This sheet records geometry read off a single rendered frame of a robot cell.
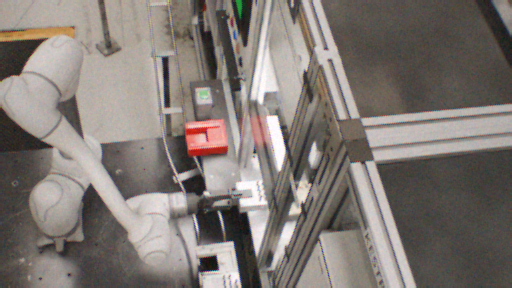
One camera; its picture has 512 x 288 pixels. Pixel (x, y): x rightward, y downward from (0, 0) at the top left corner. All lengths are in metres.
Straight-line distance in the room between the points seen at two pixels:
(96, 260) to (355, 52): 1.50
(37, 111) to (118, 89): 1.92
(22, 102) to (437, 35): 1.12
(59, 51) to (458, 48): 1.14
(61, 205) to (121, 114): 1.41
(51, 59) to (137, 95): 1.83
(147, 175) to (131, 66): 1.37
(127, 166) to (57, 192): 0.44
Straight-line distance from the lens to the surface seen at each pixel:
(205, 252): 2.11
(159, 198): 1.99
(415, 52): 1.21
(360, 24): 1.23
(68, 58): 1.81
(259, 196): 2.02
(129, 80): 3.66
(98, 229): 2.40
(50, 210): 2.19
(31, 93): 1.74
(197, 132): 2.30
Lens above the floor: 2.85
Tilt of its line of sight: 57 degrees down
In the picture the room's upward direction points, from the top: 11 degrees clockwise
